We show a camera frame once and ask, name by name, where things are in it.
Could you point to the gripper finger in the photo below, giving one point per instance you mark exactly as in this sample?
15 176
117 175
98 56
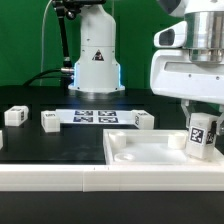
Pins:
187 108
220 122

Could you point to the white marker sheet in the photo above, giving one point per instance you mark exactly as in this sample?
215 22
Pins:
97 117

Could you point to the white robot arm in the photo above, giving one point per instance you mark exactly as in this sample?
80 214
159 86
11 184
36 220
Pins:
201 33

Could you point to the white U-shaped fence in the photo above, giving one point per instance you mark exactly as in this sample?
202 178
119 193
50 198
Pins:
90 178

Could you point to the white square table top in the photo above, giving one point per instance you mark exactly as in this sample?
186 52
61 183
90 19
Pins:
151 147

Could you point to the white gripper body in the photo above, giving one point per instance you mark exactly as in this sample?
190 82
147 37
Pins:
174 75

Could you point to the white part left edge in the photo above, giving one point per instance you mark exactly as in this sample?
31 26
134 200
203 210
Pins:
1 139

